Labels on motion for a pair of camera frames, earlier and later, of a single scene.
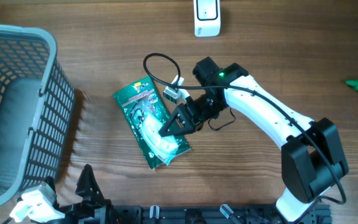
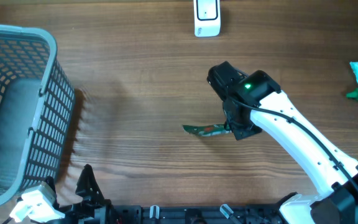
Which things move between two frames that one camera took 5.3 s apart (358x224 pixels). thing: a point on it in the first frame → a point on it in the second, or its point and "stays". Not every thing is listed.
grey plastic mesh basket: x=27 y=106 stays
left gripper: x=93 y=197 stays
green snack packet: x=143 y=105 → x=208 y=130
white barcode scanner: x=207 y=18 stays
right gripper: x=189 y=116 → x=239 y=131
